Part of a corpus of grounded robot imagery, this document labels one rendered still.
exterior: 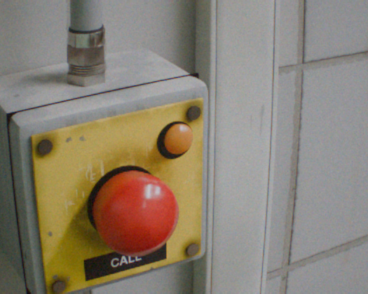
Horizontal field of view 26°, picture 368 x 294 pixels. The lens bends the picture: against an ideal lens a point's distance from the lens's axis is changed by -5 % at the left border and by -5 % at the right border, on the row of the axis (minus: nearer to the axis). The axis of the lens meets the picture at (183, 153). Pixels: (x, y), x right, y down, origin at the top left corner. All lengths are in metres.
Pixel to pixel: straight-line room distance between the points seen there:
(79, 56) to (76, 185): 0.06
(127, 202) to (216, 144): 0.13
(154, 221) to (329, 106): 0.21
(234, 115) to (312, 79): 0.07
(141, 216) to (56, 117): 0.06
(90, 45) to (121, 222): 0.09
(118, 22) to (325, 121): 0.17
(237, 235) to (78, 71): 0.18
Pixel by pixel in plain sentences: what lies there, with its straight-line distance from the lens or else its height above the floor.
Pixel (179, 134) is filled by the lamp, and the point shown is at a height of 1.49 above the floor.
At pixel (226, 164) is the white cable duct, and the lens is 0.50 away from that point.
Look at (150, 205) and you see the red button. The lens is 0.38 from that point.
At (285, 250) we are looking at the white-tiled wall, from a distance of 0.59.
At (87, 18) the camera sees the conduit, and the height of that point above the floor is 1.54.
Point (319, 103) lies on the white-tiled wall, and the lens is 0.55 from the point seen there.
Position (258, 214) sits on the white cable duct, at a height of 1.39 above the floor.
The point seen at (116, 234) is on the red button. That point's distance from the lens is 0.38.
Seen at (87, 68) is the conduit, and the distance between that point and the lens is 0.40.
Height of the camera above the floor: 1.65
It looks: 26 degrees down
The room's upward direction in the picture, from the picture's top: straight up
